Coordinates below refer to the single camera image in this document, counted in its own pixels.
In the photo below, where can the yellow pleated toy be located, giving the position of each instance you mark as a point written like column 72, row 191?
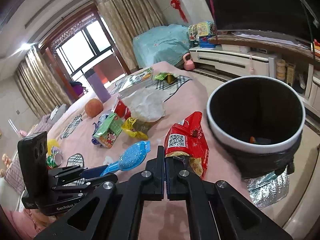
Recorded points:
column 51, row 143

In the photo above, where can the beige curtain right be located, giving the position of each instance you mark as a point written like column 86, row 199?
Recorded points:
column 127, row 19

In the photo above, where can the teal covered furniture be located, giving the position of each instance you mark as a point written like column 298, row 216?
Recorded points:
column 164, row 43

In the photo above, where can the purple thermos bottle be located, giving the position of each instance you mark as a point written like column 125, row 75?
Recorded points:
column 97, row 85

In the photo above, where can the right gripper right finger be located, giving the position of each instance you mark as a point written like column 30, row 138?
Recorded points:
column 216, row 210

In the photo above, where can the beige curtain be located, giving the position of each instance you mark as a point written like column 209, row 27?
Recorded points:
column 37, row 84
column 127, row 19

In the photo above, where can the white rimmed black trash bin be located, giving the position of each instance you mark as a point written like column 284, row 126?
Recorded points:
column 259, row 121

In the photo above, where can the colourful toy cash register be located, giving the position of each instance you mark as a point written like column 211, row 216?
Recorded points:
column 201, row 35

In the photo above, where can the pink kettlebell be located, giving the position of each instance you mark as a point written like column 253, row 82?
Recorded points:
column 188, row 63

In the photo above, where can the person's left hand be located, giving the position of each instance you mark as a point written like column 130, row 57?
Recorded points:
column 42, row 221

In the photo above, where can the yellow snack wrapper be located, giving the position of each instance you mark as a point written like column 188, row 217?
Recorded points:
column 136, row 128

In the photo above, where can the blue plastic wrapper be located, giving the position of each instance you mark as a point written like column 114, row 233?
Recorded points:
column 130, row 159

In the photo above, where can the orange round fruit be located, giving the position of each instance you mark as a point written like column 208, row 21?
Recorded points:
column 93, row 107

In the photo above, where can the red snack bag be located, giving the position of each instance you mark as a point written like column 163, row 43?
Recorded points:
column 186, row 138

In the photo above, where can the white plastic bag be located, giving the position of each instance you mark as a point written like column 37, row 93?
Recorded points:
column 146, row 104

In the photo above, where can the green drink carton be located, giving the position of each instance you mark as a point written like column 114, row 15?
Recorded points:
column 108, row 131

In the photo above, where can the beige curtain left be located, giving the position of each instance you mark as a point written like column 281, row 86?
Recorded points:
column 37, row 84

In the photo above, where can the black curved television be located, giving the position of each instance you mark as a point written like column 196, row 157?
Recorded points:
column 298, row 18

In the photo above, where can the red white carton box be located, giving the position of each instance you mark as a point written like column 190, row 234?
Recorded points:
column 121, row 109

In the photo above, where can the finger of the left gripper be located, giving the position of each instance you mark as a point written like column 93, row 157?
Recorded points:
column 88, row 185
column 76, row 172

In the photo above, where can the green snack wrapper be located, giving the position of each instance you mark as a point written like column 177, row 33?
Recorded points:
column 168, row 77

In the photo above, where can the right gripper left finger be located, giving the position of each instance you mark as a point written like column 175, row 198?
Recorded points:
column 112, row 211

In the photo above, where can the white tv cabinet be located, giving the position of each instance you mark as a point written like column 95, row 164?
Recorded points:
column 288, row 63

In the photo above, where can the green children's book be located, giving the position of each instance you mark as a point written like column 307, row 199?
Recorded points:
column 133, row 82

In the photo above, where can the silver foil mat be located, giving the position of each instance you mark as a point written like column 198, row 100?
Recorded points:
column 268, row 189

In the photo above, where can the crushed green can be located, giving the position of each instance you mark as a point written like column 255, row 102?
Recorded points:
column 55, row 159

